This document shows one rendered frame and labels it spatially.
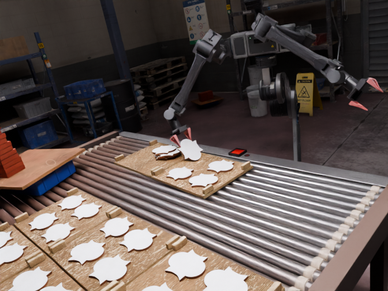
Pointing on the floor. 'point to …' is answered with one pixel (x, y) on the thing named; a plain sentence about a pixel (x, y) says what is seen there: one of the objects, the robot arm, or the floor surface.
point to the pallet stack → (160, 80)
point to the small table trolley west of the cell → (88, 115)
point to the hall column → (112, 25)
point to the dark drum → (122, 105)
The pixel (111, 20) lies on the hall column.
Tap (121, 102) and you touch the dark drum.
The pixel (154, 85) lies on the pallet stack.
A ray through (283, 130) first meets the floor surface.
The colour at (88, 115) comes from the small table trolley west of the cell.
